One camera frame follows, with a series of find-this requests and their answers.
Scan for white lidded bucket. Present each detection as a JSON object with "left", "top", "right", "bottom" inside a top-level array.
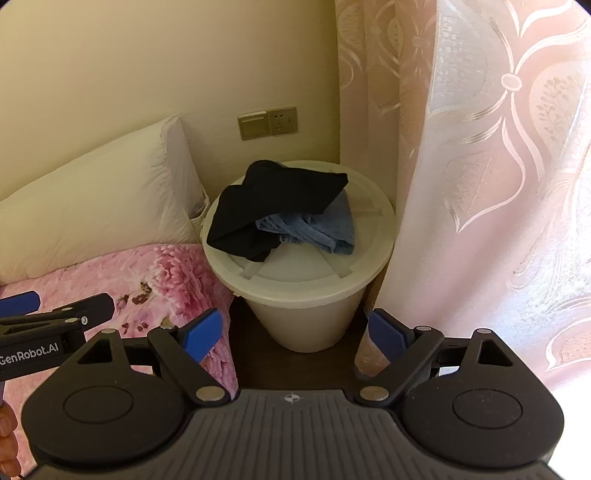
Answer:
[{"left": 201, "top": 160, "right": 397, "bottom": 353}]

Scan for person's left hand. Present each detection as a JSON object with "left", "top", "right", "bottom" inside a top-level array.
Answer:
[{"left": 0, "top": 401, "right": 20, "bottom": 476}]

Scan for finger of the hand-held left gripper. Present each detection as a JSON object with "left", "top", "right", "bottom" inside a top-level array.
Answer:
[
  {"left": 25, "top": 294, "right": 116, "bottom": 330},
  {"left": 0, "top": 291, "right": 41, "bottom": 320}
]

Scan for gold wall switch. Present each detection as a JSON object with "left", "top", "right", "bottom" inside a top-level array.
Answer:
[{"left": 237, "top": 111, "right": 270, "bottom": 141}]

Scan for black pants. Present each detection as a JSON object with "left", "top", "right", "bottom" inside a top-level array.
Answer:
[{"left": 206, "top": 160, "right": 349, "bottom": 262}]

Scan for pink floral blanket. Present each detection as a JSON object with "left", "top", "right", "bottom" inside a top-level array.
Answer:
[{"left": 0, "top": 242, "right": 239, "bottom": 395}]

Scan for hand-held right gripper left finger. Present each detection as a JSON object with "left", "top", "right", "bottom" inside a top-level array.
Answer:
[{"left": 74, "top": 308, "right": 230, "bottom": 408}]

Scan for white pillow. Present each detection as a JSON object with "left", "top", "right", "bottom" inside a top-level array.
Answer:
[{"left": 0, "top": 114, "right": 211, "bottom": 283}]

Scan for gold wall socket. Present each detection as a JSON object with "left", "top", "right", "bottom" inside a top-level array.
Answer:
[{"left": 266, "top": 106, "right": 298, "bottom": 136}]

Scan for blue denim garment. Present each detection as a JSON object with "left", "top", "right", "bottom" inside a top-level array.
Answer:
[{"left": 255, "top": 190, "right": 356, "bottom": 256}]

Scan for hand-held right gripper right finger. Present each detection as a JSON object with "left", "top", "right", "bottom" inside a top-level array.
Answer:
[{"left": 353, "top": 308, "right": 520, "bottom": 408}]

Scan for pink patterned curtain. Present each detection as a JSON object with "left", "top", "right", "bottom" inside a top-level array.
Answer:
[{"left": 333, "top": 0, "right": 591, "bottom": 398}]

